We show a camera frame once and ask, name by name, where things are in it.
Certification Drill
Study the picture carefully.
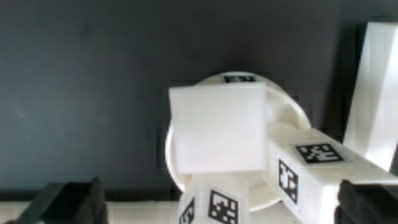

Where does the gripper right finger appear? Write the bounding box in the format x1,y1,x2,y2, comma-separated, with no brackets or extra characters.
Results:
333,180,398,224

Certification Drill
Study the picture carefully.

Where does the white stool leg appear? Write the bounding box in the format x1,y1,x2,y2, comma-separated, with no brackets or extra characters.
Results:
168,83,266,174
175,174,250,224
266,123,398,224

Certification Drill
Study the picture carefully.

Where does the white front fence bar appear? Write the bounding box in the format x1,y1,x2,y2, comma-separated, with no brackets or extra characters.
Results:
0,201,177,224

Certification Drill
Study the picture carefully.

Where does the white fence bar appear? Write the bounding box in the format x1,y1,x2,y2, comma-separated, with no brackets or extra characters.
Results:
342,22,398,171
0,201,177,224

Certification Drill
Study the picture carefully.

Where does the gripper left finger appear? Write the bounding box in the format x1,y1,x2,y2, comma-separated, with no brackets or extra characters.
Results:
13,177,108,224

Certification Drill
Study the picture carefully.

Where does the white right fence bar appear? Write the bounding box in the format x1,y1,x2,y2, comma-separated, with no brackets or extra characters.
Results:
342,22,398,171

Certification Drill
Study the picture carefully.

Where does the white round stool seat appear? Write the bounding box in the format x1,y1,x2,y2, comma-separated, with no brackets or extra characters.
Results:
164,71,310,212

